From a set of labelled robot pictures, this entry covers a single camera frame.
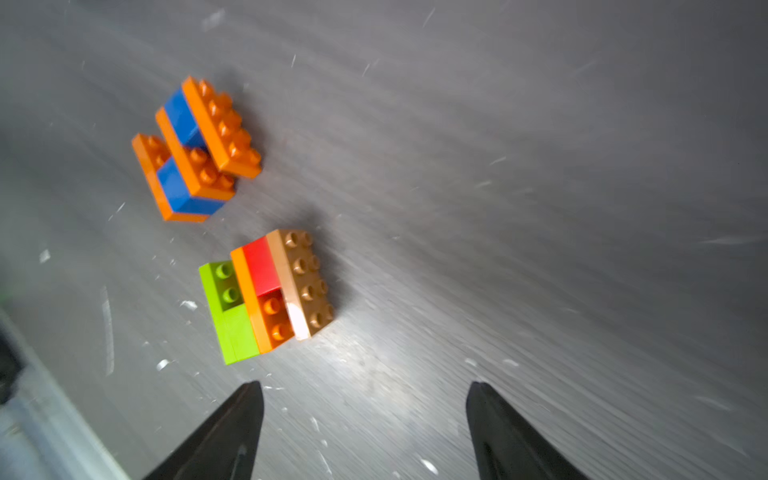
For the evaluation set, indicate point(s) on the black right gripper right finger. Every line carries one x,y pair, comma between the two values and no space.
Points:
506,445

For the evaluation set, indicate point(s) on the orange 2x3 lego brick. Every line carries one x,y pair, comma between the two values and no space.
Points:
196,167

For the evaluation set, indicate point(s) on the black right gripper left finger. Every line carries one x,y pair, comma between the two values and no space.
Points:
224,446

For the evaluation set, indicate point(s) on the blue 2x2 lego brick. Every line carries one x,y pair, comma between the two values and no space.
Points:
183,122

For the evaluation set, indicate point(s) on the orange 2x4 lego brick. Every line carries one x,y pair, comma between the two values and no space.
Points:
227,141
268,315

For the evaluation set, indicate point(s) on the red 2x2 lego brick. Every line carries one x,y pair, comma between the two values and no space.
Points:
261,267

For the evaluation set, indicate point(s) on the green 2x4 lego brick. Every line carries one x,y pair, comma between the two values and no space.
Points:
229,314

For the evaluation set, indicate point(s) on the tan 2x4 lego brick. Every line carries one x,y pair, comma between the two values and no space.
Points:
304,290

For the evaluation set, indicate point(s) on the small orange lego brick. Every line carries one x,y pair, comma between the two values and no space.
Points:
152,154

